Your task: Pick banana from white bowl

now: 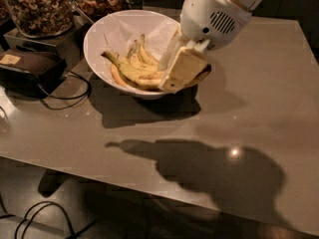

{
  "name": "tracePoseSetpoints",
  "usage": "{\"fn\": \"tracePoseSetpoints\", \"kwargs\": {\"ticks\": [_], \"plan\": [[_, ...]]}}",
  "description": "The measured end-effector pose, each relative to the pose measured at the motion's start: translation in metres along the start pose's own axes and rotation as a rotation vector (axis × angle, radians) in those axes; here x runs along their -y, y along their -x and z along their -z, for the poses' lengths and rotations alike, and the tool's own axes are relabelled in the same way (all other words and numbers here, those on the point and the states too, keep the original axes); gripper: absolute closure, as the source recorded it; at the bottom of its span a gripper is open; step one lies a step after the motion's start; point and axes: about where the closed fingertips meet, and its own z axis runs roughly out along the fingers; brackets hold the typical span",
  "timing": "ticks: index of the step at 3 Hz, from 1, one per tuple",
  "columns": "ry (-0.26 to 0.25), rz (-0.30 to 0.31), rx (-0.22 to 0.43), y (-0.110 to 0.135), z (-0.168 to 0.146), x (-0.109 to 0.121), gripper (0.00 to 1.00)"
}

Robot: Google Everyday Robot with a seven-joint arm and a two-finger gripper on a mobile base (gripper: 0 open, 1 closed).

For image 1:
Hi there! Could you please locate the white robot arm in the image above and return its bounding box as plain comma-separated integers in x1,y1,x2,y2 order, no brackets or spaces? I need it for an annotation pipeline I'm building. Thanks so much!
159,0,262,93

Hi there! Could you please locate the white paper bowl liner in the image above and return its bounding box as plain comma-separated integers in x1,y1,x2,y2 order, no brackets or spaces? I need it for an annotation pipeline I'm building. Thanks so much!
104,11,179,61

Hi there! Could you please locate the black cable on table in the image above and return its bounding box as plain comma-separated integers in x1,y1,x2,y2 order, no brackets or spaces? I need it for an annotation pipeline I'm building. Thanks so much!
35,67,93,112

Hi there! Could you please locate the spotted yellow banana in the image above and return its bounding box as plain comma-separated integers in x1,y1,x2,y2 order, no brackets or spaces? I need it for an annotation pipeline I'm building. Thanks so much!
101,51,212,92

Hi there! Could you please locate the black cable on floor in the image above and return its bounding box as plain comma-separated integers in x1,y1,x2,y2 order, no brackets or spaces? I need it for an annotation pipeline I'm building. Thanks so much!
0,192,130,239

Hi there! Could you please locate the glass jar of mixed nuts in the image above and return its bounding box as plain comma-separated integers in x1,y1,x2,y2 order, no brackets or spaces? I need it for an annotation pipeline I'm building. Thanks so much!
4,0,74,39

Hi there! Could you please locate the orange-yellow banana at left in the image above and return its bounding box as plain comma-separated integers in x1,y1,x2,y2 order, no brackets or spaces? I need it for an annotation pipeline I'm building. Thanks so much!
110,64,129,88

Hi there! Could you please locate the white ceramic bowl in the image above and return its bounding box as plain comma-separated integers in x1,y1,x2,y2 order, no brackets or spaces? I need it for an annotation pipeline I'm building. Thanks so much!
84,13,175,100

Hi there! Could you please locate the yellow banana bunch at back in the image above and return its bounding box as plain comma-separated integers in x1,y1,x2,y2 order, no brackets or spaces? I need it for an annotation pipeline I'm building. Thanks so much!
125,34,159,72

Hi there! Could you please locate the dark metal jar stand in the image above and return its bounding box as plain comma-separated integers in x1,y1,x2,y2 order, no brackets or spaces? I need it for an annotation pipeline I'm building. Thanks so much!
4,11,91,68

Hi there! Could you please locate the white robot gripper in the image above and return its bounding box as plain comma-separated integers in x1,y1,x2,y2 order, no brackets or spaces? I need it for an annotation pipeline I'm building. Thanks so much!
158,0,251,93

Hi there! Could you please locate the black box with label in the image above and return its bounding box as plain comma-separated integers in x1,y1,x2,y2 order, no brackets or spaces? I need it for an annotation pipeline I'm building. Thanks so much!
0,49,67,98

